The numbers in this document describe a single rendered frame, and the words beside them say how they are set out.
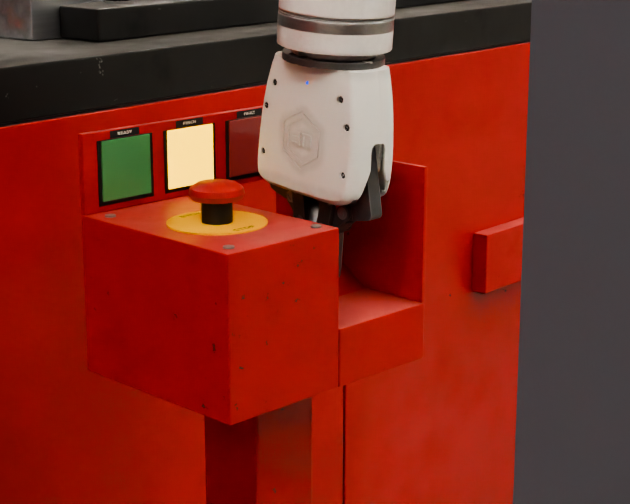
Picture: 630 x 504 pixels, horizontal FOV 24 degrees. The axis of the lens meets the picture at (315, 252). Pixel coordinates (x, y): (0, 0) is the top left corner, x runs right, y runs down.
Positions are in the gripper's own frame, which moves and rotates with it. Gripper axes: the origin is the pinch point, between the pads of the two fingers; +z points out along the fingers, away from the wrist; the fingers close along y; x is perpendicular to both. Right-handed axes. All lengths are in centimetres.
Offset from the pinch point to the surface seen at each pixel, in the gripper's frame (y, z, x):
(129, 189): -9.3, -4.6, -11.1
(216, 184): -0.7, -7.0, -10.3
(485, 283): -23, 20, 52
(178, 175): -9.3, -5.0, -6.4
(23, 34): -36.8, -10.9, -1.7
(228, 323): 6.3, 0.2, -15.0
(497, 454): -23, 44, 58
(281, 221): 1.8, -4.2, -6.2
